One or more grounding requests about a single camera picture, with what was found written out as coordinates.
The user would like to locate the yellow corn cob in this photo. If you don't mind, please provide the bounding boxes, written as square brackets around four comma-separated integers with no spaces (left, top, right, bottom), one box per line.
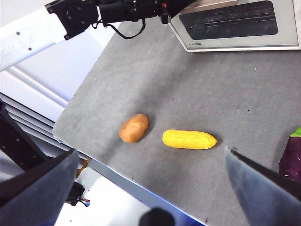
[162,129,218,150]

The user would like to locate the white toaster oven housing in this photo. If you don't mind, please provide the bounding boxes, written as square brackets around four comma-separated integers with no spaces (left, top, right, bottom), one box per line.
[170,0,301,53]

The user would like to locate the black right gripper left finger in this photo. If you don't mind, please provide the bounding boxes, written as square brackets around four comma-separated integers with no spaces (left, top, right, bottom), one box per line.
[0,150,79,226]

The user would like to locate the white ribbed robot stand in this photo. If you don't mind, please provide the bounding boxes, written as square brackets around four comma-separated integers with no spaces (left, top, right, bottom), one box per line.
[0,30,118,158]

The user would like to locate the white printed robot beam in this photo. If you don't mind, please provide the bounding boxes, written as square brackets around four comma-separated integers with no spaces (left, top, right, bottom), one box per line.
[0,5,69,73]

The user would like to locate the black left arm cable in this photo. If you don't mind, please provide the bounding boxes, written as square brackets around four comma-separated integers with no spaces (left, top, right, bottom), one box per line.
[91,18,147,40]

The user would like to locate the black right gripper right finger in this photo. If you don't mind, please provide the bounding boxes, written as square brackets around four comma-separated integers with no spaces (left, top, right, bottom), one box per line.
[225,145,301,226]

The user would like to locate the black connector red wires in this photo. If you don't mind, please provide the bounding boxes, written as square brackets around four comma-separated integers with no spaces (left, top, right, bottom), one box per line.
[65,181,91,208]

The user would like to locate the black metal frame bracket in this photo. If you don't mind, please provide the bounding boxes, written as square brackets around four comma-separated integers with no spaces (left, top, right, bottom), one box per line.
[0,98,49,170]

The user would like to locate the brown potato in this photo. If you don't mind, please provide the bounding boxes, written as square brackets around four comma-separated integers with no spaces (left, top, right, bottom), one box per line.
[119,113,150,144]

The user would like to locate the purple eggplant green stem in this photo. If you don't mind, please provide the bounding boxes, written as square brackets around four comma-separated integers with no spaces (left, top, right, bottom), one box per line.
[278,126,301,182]

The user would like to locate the glass oven door with handle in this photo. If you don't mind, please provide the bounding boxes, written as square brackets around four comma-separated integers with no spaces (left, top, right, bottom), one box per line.
[173,0,295,51]

